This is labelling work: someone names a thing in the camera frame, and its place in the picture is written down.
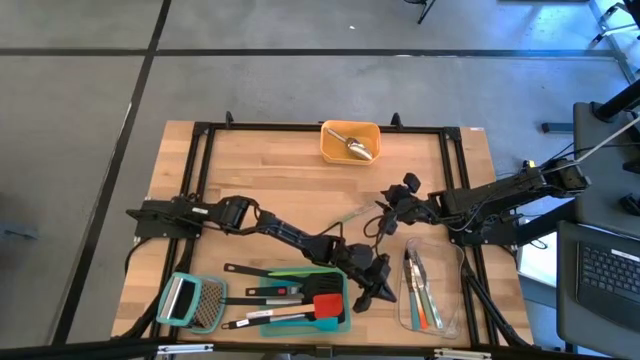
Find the long black slotted turner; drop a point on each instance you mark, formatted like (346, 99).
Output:
(325, 285)

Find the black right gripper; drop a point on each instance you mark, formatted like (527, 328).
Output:
(410, 205)

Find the office chair base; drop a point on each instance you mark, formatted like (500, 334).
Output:
(607, 25)

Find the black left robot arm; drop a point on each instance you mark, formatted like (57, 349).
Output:
(290, 232)

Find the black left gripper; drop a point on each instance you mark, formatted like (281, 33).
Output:
(367, 265)

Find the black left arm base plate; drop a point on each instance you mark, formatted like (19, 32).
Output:
(150, 227)

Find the teal silicone mat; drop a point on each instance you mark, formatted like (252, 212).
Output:
(280, 331)

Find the teal framed grater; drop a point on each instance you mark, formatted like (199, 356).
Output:
(210, 305)

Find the clear plastic container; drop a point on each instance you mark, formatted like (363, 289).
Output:
(450, 280)

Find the orange plastic bin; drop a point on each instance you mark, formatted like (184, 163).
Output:
(332, 150)

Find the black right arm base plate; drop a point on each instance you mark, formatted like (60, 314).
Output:
(490, 240)

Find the black tripod leg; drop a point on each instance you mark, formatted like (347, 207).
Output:
(426, 10)

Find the short black slotted turner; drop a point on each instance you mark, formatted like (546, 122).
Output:
(250, 301)

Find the black diagonal desk bar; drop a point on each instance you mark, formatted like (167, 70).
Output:
(550, 227)

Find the green silicone spatula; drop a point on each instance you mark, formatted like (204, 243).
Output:
(300, 273)

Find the black computer keyboard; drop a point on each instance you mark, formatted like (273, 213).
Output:
(610, 275)

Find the yellow plug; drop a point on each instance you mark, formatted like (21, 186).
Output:
(529, 163)

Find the steel scoop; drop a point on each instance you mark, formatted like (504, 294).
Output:
(357, 148)

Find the small black desk object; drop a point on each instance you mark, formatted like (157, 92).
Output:
(631, 205)

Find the silver metal bracket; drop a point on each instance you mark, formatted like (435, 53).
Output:
(185, 349)
(460, 354)

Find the black monitor pole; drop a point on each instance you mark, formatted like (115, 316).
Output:
(620, 102)

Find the black rig crossbar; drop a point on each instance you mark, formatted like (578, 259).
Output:
(75, 350)

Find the black metal table frame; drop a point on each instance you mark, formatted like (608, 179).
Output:
(270, 128)

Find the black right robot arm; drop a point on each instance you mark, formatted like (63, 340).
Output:
(500, 192)

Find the black clamp knob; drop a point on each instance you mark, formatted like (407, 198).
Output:
(229, 119)
(396, 120)

